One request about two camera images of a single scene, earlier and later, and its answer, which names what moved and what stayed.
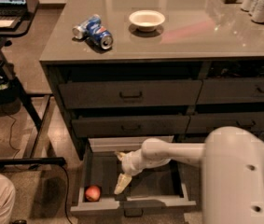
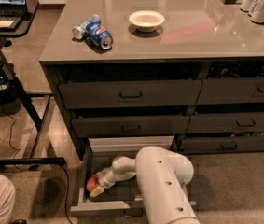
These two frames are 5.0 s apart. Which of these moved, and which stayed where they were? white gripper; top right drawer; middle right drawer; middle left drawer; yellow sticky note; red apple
Moved: red apple; white gripper
Stayed: top right drawer; middle left drawer; yellow sticky note; middle right drawer
